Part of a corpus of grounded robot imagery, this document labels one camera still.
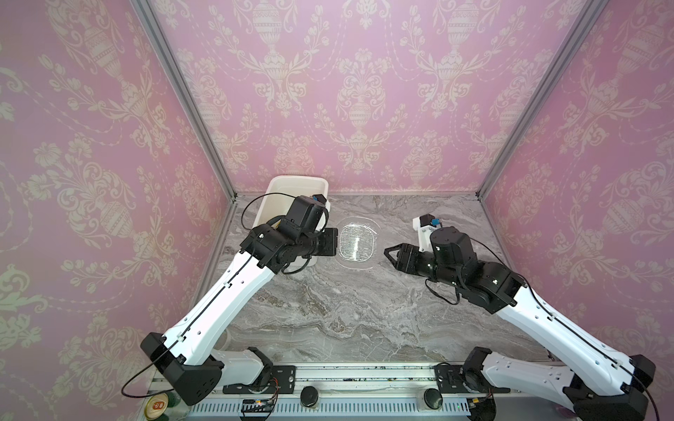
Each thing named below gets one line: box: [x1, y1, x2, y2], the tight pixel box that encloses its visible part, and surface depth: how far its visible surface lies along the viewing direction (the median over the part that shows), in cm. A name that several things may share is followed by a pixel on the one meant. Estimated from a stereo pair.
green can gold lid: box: [143, 389, 182, 421], surface depth 63 cm
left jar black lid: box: [300, 385, 319, 408], surface depth 65 cm
